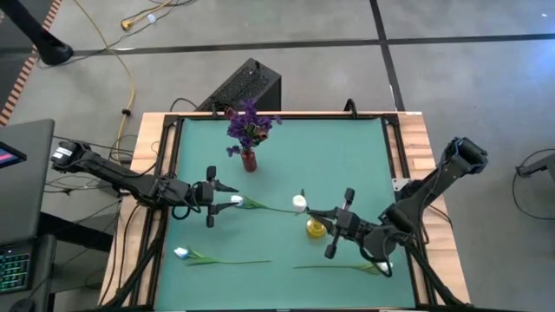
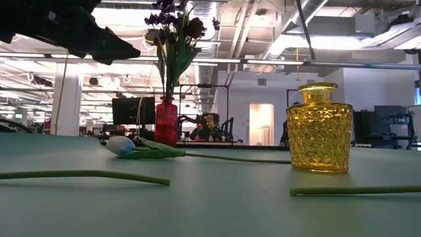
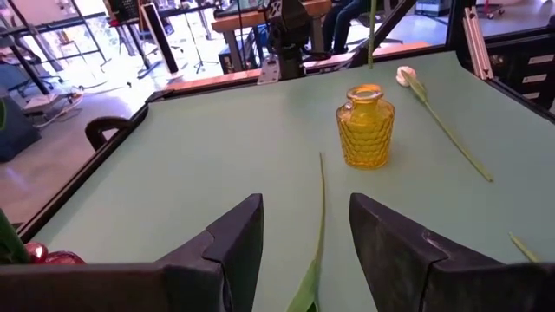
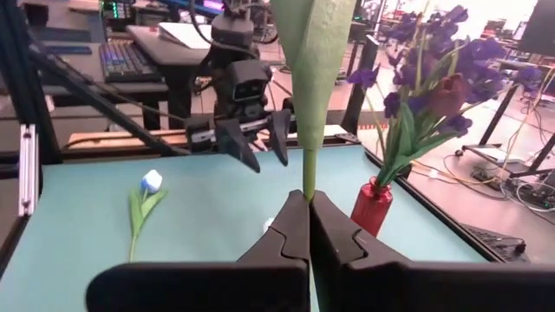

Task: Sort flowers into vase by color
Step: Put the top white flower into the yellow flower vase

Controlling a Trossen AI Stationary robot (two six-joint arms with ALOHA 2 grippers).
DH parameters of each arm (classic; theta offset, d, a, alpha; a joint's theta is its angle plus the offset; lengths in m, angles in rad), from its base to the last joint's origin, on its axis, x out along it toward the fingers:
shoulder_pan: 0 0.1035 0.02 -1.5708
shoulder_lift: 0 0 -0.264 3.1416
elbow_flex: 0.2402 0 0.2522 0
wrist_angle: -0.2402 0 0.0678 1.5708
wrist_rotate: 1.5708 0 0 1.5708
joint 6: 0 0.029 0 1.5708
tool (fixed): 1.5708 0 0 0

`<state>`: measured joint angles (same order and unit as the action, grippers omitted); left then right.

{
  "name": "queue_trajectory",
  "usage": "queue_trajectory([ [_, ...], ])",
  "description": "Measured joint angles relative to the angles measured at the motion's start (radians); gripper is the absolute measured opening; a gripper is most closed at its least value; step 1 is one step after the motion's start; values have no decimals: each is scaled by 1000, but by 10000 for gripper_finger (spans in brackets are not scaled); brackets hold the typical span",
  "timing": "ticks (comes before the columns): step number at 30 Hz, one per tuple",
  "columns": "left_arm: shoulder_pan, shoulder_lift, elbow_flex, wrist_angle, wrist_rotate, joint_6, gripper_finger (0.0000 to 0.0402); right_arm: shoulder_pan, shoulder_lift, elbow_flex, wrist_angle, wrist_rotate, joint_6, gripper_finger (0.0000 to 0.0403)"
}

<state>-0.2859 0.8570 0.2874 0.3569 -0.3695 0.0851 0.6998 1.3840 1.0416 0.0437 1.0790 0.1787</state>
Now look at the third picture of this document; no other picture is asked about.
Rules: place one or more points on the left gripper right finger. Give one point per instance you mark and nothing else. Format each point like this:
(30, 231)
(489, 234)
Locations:
(412, 281)

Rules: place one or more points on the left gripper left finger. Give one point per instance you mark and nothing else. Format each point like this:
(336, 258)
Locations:
(195, 286)

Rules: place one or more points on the red ribbed glass vase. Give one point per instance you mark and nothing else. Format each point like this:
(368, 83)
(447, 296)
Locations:
(60, 258)

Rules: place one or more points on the green leaves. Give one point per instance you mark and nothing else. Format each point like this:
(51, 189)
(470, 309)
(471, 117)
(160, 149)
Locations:
(11, 242)

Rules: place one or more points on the yellow textured glass vase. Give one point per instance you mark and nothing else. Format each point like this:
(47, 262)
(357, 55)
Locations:
(366, 134)

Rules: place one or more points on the wooden table end board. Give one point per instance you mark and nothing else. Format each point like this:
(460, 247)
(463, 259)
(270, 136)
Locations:
(217, 79)

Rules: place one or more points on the dark blue bin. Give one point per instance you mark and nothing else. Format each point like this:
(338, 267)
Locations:
(17, 130)

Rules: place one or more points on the black drawer cabinet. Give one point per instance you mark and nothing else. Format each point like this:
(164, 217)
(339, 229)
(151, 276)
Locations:
(520, 65)

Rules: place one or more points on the aluminium extrusion bar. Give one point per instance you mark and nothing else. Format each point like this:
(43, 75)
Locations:
(477, 43)

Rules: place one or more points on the person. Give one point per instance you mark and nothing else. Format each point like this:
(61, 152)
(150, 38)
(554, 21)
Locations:
(342, 21)

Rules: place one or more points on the wooden desk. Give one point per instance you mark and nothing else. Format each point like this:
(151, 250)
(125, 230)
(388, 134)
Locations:
(243, 19)

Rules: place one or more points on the black table edge frame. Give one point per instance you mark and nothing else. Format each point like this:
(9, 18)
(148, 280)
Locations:
(82, 173)

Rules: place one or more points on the silver mounting bracket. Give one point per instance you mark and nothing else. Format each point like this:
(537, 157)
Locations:
(269, 71)

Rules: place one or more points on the black diagonal frame strut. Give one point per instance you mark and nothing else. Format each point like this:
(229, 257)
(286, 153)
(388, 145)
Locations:
(392, 21)

